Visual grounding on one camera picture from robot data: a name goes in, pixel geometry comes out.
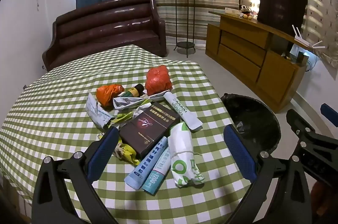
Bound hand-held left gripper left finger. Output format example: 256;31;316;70
32;127;120;224

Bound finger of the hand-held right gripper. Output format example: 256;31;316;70
286;109;338;145
320;103;338;123

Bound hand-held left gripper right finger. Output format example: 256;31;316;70
223;124;311;224

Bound yellow wrapper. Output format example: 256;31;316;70
114;142;140;165

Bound silver foil wrapper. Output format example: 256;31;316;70
106;105;148;129

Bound black trash bin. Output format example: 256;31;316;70
220;93;282;158

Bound light blue packet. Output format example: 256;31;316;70
124;136;169;190

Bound dark maroon book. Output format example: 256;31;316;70
119;102;181;158

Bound white wrapper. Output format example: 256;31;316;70
113;92;169;110

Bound orange plastic bag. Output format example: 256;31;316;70
96;84;125;108

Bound white green paper bag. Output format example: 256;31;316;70
169;122;206;187

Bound teal packet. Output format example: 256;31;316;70
142;150;172;196

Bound dark bottle with yellow label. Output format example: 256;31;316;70
120;84;146;98

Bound white tube packet green print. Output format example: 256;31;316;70
164;92;203;132

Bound red plastic bag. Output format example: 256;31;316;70
145;65;173;95

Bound person's right forearm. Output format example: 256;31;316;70
309;182;338;224

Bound small dark box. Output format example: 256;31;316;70
297;51;309;65

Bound green checked tablecloth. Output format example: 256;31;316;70
0;45;267;224

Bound white router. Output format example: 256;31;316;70
292;25;324;50

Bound wooden cabinet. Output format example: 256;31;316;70
205;11;317;113

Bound black metal plant stand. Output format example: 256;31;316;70
173;0;197;58

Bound plush mouse toy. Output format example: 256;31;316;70
239;5;257;20

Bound brown leather sofa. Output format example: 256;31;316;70
42;0;167;72

